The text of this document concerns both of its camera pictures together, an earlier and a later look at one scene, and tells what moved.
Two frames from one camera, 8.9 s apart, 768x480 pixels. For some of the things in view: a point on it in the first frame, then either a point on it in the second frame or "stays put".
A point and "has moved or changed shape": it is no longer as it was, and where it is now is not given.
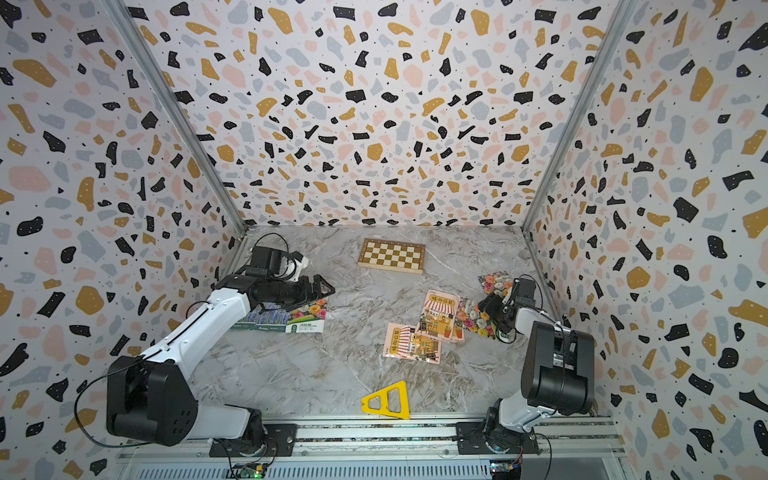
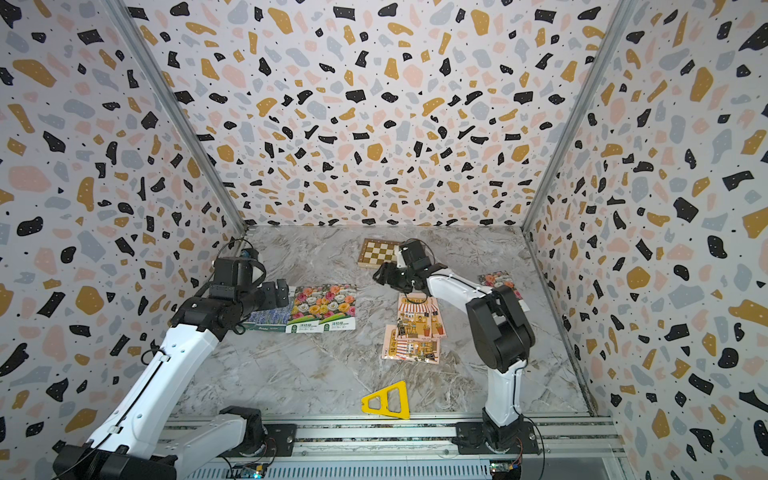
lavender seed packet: (273, 318) stays put
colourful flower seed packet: (499, 283) stays put
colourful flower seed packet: (308, 319) stays put
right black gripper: (489, 304) -> (386, 274)
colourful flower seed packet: (469, 315) has moved or changed shape
